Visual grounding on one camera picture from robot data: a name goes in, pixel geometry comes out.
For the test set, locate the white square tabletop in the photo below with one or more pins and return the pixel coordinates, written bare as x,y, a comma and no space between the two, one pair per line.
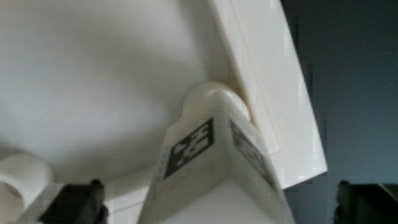
104,58

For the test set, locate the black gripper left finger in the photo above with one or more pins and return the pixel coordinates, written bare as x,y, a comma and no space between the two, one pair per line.
77,207

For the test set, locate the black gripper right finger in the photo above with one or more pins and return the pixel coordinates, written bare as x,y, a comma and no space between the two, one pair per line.
367,203

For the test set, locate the white table leg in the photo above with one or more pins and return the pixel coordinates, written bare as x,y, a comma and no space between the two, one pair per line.
214,185

